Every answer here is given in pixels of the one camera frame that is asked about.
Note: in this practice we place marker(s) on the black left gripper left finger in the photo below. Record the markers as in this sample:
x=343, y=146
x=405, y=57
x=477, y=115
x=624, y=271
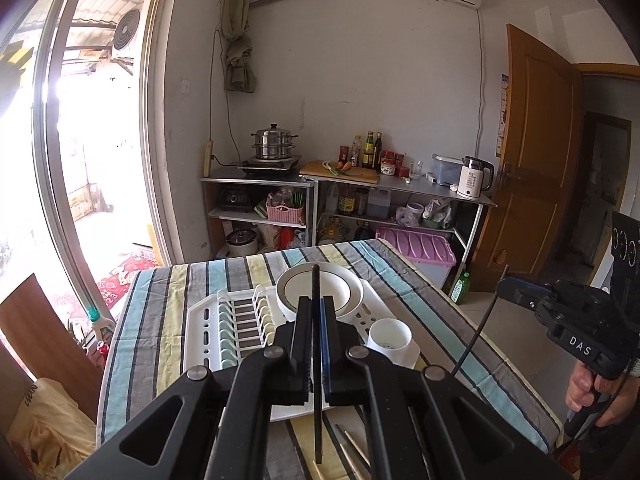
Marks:
x=293, y=370

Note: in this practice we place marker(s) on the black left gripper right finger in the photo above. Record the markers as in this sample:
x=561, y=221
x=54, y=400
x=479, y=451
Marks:
x=342, y=380

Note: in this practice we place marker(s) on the black chopstick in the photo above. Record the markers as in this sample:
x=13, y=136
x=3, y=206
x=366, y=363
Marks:
x=316, y=362

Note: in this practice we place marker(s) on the person's right hand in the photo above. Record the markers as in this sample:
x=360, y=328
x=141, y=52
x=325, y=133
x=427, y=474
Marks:
x=583, y=384

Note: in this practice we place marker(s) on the white utensil holder cup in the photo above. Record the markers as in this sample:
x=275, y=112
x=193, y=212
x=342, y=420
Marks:
x=390, y=337

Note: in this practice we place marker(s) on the white bowl dark rim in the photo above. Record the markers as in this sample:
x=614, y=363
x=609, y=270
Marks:
x=335, y=281

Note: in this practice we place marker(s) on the white plastic dish rack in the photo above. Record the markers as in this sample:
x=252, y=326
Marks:
x=225, y=327

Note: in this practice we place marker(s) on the rice cooker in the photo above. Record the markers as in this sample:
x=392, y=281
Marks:
x=242, y=242

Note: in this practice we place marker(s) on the pink plastic basket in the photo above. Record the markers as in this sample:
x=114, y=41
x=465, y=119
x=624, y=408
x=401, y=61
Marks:
x=285, y=214

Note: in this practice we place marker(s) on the green glass bottle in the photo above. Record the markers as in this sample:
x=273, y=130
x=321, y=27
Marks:
x=461, y=288

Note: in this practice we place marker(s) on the metal shelf rack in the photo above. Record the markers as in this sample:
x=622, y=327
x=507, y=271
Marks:
x=234, y=199

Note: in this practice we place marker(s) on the striped tablecloth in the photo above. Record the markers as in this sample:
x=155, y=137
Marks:
x=147, y=351

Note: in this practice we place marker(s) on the pink lid storage box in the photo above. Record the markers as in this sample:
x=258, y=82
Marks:
x=430, y=253

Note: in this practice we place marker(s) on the black induction cooker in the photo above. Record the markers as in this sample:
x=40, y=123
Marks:
x=270, y=168

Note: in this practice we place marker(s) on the wooden cutting board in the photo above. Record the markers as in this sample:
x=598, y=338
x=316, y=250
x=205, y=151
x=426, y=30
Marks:
x=330, y=170

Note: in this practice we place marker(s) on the white electric kettle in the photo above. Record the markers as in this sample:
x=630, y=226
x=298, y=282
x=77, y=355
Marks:
x=476, y=177

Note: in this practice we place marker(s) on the stainless steel steamer pot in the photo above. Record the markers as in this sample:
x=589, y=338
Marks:
x=273, y=143

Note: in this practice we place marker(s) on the green sauce bottle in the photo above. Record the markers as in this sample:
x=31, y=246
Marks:
x=368, y=151

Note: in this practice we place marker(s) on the white power strip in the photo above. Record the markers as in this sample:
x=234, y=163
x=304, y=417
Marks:
x=207, y=158

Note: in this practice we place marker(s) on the dark soy sauce bottle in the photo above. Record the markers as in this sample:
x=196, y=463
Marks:
x=377, y=152

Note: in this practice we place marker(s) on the clear plastic container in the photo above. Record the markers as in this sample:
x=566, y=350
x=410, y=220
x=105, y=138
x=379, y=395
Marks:
x=446, y=170

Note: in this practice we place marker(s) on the brown wooden door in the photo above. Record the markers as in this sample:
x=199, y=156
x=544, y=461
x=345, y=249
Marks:
x=538, y=163

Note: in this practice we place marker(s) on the hanging grey-green cloth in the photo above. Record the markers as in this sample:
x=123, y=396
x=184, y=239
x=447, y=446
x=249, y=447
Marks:
x=239, y=47

